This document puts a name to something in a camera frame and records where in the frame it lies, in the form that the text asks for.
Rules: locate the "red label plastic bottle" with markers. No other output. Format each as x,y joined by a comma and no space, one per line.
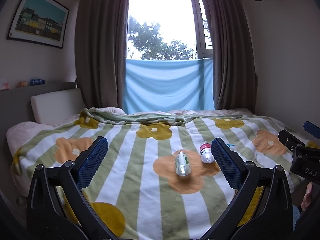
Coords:
206,153

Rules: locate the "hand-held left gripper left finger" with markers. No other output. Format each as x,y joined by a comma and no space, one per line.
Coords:
92,163

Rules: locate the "pink quilt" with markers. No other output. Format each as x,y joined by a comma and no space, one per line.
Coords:
23,132

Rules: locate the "white headboard cushion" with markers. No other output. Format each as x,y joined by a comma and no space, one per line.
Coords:
56,105

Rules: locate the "grey headboard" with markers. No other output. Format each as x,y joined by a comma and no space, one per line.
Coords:
15,102

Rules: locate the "framed building picture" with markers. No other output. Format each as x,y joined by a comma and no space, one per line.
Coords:
38,17

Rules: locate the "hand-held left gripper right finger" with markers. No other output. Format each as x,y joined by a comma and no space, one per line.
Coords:
225,165

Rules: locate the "window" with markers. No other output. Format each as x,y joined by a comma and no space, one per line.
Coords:
162,17

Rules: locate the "blue fluffy rug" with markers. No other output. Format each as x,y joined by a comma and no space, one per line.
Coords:
296,215

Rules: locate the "person's right hand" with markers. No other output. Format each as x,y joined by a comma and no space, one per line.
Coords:
308,197

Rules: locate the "small orange toy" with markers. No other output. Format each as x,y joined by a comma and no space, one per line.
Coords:
22,83

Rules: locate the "striped floral blanket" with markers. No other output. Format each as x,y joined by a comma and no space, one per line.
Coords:
150,192

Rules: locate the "brown curtain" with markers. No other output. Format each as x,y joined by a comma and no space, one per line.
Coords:
228,50
100,47

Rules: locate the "small pink toy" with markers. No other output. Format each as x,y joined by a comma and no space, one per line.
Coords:
3,86

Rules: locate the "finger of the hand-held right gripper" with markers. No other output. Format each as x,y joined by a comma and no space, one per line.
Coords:
313,129
290,141

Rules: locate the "small blue toy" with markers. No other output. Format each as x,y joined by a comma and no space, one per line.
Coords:
37,81

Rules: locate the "green label plastic bottle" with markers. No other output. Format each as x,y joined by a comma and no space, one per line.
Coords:
182,163

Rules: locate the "light blue cloth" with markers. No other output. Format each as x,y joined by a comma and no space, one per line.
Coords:
167,87

